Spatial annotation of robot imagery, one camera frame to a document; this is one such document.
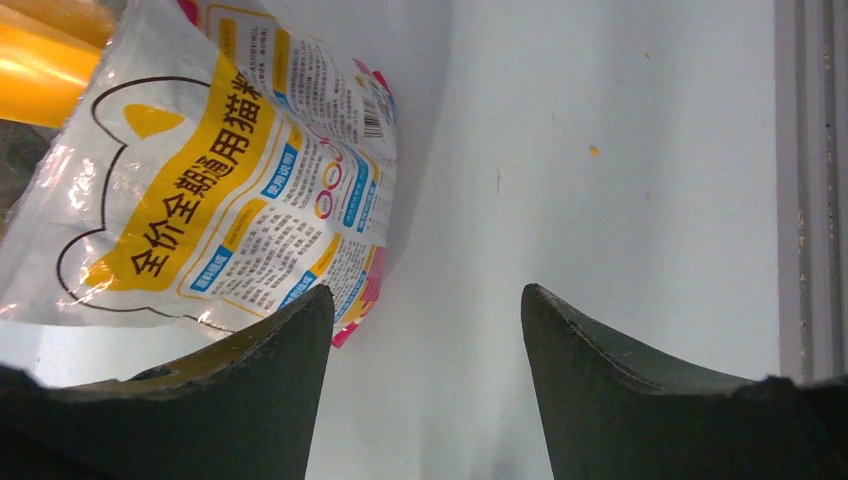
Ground orange plastic scoop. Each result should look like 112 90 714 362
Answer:
1 1 116 128

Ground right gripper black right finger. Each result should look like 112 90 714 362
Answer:
521 284 847 479

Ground white yellow pet food bag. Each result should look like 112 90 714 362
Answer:
1 1 397 346

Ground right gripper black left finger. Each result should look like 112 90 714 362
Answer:
1 286 334 479

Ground aluminium frame post right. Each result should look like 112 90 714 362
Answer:
774 1 847 383

